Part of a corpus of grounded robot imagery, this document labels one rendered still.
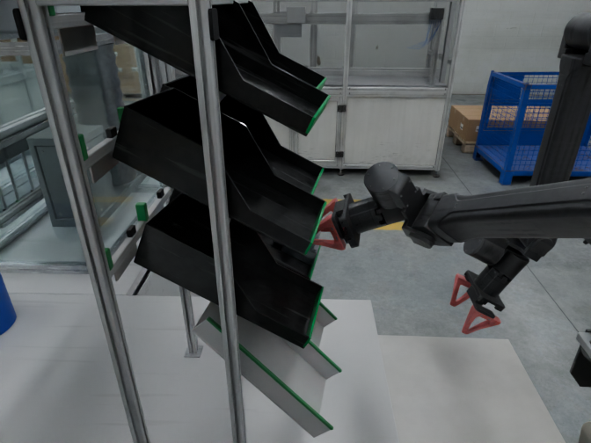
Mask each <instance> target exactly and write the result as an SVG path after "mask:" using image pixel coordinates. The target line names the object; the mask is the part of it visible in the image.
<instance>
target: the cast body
mask: <svg viewBox="0 0 591 443"><path fill-rule="evenodd" d="M274 242H275V241H274ZM275 243H277V242H275ZM278 244H279V243H278ZM280 245H281V244H280ZM281 246H282V248H281V251H283V252H285V253H287V254H289V255H290V256H292V257H294V258H297V259H299V260H301V261H303V262H304V263H306V264H308V265H311V263H312V262H313V260H314V258H315V257H316V255H317V251H318V248H319V245H315V244H312V245H311V247H310V250H309V251H308V253H307V254H306V256H303V255H301V254H299V253H297V252H295V251H292V250H291V249H289V248H287V247H285V246H283V245H281Z"/></svg>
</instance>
